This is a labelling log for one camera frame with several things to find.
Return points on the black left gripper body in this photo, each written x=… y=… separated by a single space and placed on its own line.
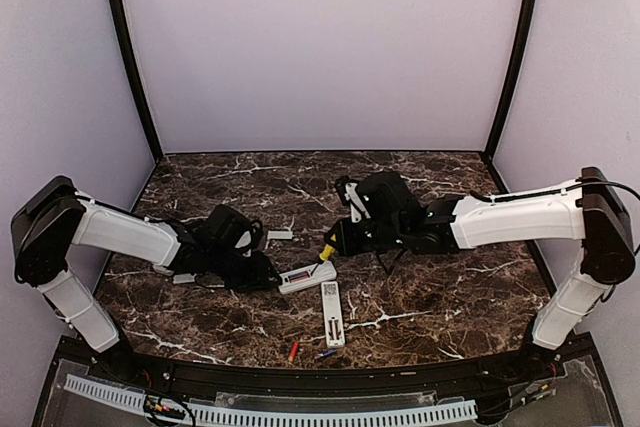
x=245 y=277

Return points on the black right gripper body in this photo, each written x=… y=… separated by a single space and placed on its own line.
x=360 y=244

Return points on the yellow handled screwdriver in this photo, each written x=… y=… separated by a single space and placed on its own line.
x=324 y=256

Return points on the white remote with barcode label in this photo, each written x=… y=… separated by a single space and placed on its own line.
x=325 y=272

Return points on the grey battery cover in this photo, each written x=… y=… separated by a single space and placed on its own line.
x=280 y=235

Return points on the red blue battery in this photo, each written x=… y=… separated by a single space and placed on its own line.
x=293 y=352

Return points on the white button remote control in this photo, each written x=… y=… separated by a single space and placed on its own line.
x=332 y=314

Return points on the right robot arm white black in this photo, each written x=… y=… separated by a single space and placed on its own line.
x=386 y=216

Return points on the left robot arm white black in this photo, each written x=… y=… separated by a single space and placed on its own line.
x=226 y=244

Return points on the plain white slim remote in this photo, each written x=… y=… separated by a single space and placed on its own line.
x=163 y=270

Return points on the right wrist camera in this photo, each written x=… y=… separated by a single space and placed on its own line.
x=346 y=190

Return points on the white slotted cable duct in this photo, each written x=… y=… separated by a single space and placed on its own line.
x=230 y=409

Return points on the right black frame post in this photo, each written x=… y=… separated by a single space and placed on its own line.
x=517 y=54

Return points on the black frame post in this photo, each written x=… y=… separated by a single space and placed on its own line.
x=134 y=78
x=517 y=54

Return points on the left black frame post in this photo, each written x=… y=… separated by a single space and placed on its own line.
x=134 y=78

